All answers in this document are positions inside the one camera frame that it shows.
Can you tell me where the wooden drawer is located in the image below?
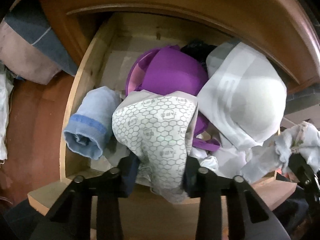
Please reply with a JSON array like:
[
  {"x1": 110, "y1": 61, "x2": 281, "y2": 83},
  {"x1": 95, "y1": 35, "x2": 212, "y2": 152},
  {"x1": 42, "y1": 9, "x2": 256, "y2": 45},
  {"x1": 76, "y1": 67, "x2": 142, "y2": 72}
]
[{"x1": 27, "y1": 13, "x2": 298, "y2": 215}]

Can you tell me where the purple bra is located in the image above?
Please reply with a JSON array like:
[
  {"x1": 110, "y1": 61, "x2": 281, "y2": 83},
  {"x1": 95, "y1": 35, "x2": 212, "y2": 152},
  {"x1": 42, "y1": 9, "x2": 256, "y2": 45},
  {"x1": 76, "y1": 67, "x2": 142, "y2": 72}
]
[{"x1": 125, "y1": 44, "x2": 221, "y2": 152}]

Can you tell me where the blue checked cloth cover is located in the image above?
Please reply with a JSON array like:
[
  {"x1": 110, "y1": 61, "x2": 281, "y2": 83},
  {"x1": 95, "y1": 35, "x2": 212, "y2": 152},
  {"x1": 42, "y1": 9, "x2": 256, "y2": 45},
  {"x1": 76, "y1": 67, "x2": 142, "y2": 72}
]
[{"x1": 4, "y1": 8, "x2": 78, "y2": 76}]

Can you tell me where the white patterned bed sheet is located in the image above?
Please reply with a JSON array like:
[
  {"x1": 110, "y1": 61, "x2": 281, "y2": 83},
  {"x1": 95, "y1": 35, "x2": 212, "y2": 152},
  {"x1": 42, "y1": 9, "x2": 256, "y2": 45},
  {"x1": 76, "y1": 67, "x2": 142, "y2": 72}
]
[{"x1": 0, "y1": 63, "x2": 14, "y2": 164}]

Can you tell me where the pale floral white underwear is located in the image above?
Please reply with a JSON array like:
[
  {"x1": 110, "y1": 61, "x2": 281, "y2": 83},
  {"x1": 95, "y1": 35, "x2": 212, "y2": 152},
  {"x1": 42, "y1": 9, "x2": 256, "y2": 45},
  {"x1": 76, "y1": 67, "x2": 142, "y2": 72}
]
[{"x1": 238, "y1": 121, "x2": 319, "y2": 184}]

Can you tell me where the white hexagon pattern underwear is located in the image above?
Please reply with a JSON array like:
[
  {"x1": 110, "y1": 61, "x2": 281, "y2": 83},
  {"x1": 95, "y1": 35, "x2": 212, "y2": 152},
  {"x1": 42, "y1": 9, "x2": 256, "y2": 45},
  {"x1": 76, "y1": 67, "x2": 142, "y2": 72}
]
[{"x1": 112, "y1": 90, "x2": 198, "y2": 204}]

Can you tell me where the brown wooden nightstand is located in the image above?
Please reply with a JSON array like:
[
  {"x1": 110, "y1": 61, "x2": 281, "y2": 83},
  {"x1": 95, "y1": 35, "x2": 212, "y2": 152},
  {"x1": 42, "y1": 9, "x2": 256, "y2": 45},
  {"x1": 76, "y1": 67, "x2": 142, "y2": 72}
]
[{"x1": 39, "y1": 0, "x2": 320, "y2": 94}]

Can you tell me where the white grey bra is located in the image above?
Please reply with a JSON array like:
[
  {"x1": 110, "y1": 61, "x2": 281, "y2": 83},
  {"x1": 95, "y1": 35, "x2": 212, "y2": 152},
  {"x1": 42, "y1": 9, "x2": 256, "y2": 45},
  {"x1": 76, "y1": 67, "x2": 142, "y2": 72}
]
[{"x1": 197, "y1": 39, "x2": 287, "y2": 178}]

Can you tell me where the pink floral pillow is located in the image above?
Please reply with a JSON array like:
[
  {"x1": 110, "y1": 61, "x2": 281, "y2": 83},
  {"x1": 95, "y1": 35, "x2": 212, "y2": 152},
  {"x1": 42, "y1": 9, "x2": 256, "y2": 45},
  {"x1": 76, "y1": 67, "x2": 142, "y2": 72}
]
[{"x1": 1, "y1": 21, "x2": 61, "y2": 85}]

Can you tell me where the light blue rolled cloth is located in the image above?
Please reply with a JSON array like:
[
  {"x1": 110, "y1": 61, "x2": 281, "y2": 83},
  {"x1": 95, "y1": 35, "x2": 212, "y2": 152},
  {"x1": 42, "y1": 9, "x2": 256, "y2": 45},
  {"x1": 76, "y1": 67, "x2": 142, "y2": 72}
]
[{"x1": 63, "y1": 86, "x2": 121, "y2": 160}]

